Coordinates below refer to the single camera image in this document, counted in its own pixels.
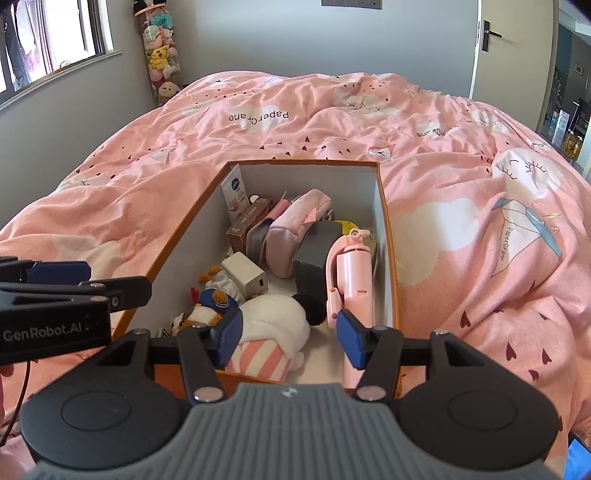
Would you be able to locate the white charger block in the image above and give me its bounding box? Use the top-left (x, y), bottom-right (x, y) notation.
top-left (222, 251), bottom-right (269, 297)

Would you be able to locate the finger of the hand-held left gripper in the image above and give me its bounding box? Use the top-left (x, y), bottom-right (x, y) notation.
top-left (0, 258), bottom-right (92, 285)
top-left (0, 276), bottom-right (153, 320)

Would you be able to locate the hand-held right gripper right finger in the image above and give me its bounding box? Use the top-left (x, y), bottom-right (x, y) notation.
top-left (336, 309), bottom-right (498, 401)

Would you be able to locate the pink selfie stick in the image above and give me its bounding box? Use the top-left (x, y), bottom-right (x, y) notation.
top-left (324, 227), bottom-right (374, 393)

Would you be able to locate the pink printed blanket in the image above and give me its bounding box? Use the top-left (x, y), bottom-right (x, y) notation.
top-left (0, 71), bottom-right (591, 480)

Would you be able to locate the black door handle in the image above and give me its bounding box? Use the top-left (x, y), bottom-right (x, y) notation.
top-left (480, 20), bottom-right (504, 52)

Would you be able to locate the white door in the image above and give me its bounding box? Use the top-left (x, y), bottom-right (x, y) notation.
top-left (470, 0), bottom-right (560, 136)

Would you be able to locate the white panda plush toy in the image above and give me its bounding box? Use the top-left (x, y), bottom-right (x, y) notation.
top-left (225, 293), bottom-right (327, 385)

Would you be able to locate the device with blue screen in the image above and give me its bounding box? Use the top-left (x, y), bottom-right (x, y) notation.
top-left (567, 438), bottom-right (591, 480)

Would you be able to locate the hanging column of plush toys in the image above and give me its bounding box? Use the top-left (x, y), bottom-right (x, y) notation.
top-left (133, 0), bottom-right (184, 108)

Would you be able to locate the orange cardboard box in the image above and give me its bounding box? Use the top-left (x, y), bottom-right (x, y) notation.
top-left (111, 159), bottom-right (404, 400)

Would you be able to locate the brown photo card box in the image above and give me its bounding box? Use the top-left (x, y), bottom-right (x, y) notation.
top-left (226, 198), bottom-right (274, 256)

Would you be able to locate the black gift box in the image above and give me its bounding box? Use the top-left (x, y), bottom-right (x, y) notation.
top-left (292, 220), bottom-right (345, 281)

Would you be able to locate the plush dog with navy hat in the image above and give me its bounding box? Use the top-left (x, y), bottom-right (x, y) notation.
top-left (170, 288), bottom-right (243, 339)

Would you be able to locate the window with dark frame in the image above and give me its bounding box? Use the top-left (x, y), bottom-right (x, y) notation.
top-left (0, 0), bottom-right (124, 110)

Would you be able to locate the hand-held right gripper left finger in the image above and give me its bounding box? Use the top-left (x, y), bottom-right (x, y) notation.
top-left (95, 307), bottom-right (245, 403)

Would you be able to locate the pink snap card wallet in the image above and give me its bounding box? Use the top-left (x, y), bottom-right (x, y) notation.
top-left (246, 194), bottom-right (295, 271)

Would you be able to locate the yellow bottle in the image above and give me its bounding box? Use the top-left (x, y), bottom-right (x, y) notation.
top-left (561, 129), bottom-right (583, 161)

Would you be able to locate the pale pink zip pouch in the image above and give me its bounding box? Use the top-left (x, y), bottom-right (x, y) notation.
top-left (267, 188), bottom-right (333, 281)

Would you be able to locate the white hand cream tube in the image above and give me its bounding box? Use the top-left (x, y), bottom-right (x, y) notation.
top-left (221, 174), bottom-right (253, 228)

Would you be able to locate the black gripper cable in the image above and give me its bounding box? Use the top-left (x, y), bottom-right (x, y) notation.
top-left (0, 360), bottom-right (34, 446)

